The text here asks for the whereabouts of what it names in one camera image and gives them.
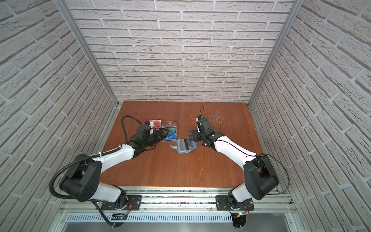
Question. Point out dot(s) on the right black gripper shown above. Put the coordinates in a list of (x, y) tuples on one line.
[(196, 133)]

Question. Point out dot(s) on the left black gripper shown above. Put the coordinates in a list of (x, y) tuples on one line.
[(161, 137)]

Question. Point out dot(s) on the blue leather card holder wallet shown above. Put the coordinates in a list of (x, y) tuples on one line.
[(184, 146)]

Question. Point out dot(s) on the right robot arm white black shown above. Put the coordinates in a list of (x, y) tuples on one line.
[(260, 177)]

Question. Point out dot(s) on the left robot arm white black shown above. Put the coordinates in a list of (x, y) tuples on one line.
[(81, 180)]

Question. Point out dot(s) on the teal blue cards stack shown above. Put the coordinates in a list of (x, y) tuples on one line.
[(172, 136)]

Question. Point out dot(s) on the clear acrylic card organizer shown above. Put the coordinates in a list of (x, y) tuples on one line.
[(168, 127)]

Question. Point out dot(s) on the red white card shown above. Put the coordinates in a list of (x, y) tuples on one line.
[(157, 123)]

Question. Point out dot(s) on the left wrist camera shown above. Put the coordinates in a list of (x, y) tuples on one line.
[(152, 127)]

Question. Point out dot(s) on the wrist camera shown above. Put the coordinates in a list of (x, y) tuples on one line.
[(152, 127), (199, 118)]

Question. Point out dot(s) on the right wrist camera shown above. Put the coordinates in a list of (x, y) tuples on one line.
[(199, 118)]

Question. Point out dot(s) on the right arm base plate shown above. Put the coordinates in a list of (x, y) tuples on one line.
[(226, 203)]

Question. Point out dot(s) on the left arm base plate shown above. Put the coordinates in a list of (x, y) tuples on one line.
[(132, 201)]

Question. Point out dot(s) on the aluminium rail frame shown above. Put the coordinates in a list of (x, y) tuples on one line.
[(192, 200)]

